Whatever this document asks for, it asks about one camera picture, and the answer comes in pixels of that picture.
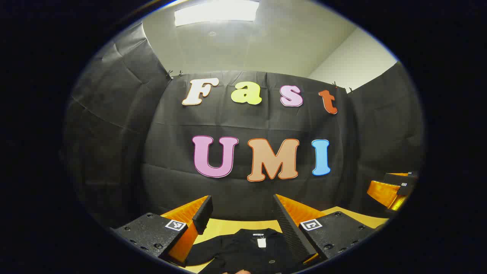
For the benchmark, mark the ceiling light panel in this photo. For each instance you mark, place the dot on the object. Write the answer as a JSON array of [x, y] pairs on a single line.
[[217, 11]]

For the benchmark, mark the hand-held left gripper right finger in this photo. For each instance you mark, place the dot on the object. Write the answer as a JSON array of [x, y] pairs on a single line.
[[291, 232]]

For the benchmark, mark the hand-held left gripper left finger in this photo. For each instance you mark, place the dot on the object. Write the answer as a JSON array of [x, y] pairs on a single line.
[[203, 215]]

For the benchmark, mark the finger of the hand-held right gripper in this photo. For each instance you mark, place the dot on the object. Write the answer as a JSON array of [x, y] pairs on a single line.
[[384, 192]]

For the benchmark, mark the black button shirt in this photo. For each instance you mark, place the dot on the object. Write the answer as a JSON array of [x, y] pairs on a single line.
[[243, 255]]

